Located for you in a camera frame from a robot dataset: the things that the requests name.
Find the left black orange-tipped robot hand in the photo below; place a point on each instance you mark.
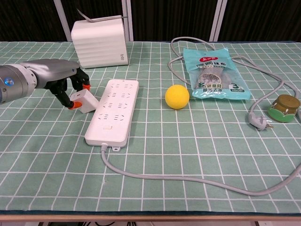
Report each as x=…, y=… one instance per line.
x=56, y=70

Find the white power adapter plug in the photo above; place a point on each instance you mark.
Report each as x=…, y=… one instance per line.
x=87, y=101

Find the white power strip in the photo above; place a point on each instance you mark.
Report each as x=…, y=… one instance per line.
x=115, y=113

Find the white ribbed box appliance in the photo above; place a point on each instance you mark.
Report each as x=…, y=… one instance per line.
x=98, y=44

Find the yellow foam ball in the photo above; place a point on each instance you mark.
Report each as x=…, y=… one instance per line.
x=177, y=97

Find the green checked tablecloth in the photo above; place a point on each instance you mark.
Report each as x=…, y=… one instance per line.
x=150, y=160

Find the teal cleaning cloth package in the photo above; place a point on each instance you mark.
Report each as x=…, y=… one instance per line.
x=211, y=70

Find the small green brown jar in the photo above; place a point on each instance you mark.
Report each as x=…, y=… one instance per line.
x=283, y=108

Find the white frame post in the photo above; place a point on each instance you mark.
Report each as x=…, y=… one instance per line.
x=61, y=18
x=128, y=9
x=218, y=18

